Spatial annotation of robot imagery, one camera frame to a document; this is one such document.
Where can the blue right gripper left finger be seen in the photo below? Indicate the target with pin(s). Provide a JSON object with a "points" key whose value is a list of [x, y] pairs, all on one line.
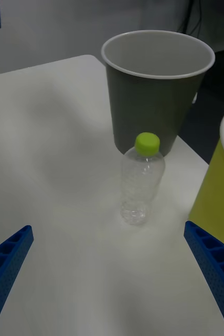
{"points": [[4, 270]]}

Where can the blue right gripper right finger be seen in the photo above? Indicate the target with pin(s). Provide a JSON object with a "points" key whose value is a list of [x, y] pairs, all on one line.
{"points": [[216, 273]]}

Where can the clear bottle with green cap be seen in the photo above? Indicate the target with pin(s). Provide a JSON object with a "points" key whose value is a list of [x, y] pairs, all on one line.
{"points": [[143, 183]]}

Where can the yellow-green plastic waste bin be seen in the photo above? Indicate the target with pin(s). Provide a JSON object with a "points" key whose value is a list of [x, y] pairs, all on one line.
{"points": [[216, 197]]}

